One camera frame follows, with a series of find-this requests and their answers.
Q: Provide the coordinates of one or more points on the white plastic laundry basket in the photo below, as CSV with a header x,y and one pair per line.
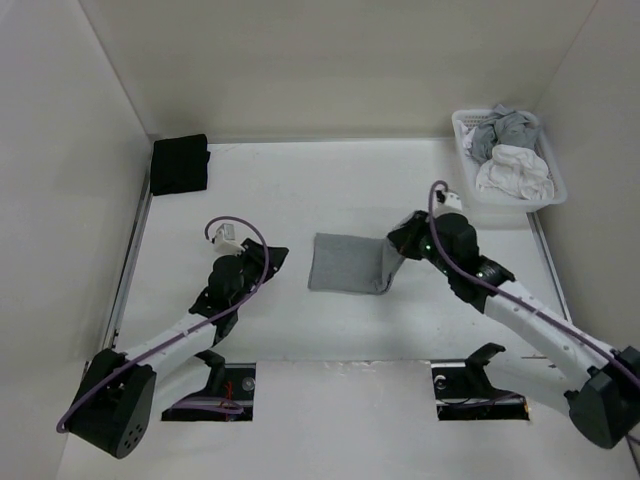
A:
x,y
495,203

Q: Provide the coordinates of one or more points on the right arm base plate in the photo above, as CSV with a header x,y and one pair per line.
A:
x,y
462,394

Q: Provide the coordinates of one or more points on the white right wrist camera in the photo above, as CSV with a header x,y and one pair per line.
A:
x,y
449,200

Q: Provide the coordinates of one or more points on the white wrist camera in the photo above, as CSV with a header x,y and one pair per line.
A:
x,y
224,240
449,200

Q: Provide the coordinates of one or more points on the grey tank top in basket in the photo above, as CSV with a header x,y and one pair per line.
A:
x,y
504,126

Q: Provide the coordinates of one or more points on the aluminium table edge rail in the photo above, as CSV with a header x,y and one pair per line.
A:
x,y
114,319

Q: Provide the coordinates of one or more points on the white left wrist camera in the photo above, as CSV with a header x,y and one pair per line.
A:
x,y
224,240

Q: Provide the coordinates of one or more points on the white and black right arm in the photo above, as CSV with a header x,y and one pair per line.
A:
x,y
589,381

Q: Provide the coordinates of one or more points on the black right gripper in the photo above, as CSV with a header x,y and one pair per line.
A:
x,y
405,237

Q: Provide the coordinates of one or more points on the folded black tank top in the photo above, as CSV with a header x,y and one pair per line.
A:
x,y
179,165

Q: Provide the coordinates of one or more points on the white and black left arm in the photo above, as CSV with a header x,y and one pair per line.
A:
x,y
121,391

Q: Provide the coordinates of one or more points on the white tank top in basket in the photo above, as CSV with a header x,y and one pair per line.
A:
x,y
518,173

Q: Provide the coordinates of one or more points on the white front cover board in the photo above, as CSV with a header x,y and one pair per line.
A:
x,y
325,420

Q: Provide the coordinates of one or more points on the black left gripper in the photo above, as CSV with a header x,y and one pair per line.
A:
x,y
255,254

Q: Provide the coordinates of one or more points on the grey tank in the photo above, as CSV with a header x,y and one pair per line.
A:
x,y
353,264
504,126

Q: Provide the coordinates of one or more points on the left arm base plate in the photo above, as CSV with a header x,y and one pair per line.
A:
x,y
228,396

